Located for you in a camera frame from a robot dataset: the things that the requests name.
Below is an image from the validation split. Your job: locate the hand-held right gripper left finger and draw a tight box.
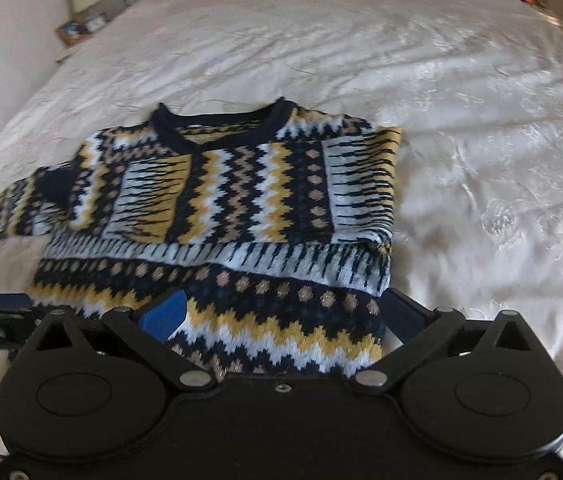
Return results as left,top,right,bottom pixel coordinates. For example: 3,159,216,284
26,287,212,390

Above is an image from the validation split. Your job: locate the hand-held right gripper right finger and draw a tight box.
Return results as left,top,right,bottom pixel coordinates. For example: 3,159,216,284
349,289,533,394

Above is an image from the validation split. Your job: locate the navy yellow patterned knit sweater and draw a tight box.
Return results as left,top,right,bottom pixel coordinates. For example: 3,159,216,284
0,97,403,378

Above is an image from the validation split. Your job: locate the white bedspread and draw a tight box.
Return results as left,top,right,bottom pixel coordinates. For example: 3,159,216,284
0,0,563,480

